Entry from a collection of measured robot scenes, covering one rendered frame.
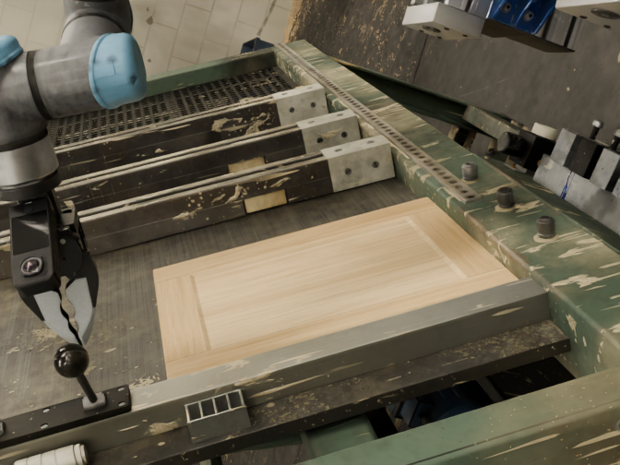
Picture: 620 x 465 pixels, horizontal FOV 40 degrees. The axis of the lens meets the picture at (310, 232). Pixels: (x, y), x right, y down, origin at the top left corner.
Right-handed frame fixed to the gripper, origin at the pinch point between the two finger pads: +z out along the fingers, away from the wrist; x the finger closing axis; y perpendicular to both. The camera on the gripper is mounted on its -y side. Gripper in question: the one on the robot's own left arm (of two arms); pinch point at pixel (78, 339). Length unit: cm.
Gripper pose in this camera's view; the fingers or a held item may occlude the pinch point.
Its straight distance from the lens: 105.4
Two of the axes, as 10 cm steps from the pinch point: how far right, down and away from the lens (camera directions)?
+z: 1.9, 9.0, 3.9
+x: -9.6, 2.6, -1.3
